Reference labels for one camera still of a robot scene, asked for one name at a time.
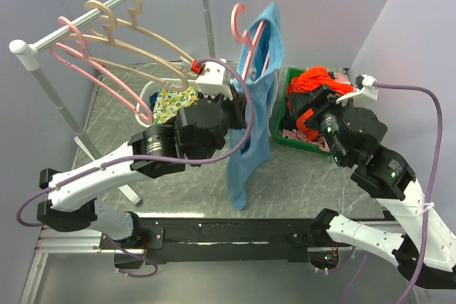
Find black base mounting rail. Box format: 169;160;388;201
98;216;353;266

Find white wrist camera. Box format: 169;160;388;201
190;60;233;100
336;75;378;107

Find orange garment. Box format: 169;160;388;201
286;66;357;141

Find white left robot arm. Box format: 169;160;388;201
37;94;247;248

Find light blue shorts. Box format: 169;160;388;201
226;3;284;210

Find green plastic tray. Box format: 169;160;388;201
272;67;331;156

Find aluminium frame rail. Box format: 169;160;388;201
35;226;102;253

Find beige hanger left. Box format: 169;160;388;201
83;0;192;91

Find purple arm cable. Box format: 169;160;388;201
313;82;445;304
16;57;256;278

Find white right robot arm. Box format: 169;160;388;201
288;85;455;290

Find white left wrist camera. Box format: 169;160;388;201
190;60;233;100

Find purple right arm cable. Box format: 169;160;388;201
313;82;445;304

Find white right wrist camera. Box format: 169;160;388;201
336;75;378;107

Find beige hanger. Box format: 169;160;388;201
83;0;192;91
85;0;196;80

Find navy pink floral garment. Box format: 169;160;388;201
274;66;354;154

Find beige hanger right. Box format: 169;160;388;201
85;0;196;80

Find white metal clothes rack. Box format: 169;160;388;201
9;0;216;205

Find lemon print cloth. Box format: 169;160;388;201
152;86;197;124

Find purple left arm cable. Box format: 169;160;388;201
16;57;256;278

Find white plastic laundry basket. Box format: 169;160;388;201
140;78;182;105

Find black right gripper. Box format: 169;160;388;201
285;81;356;164

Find pink hanger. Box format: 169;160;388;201
49;16;153;124
230;3;266;81

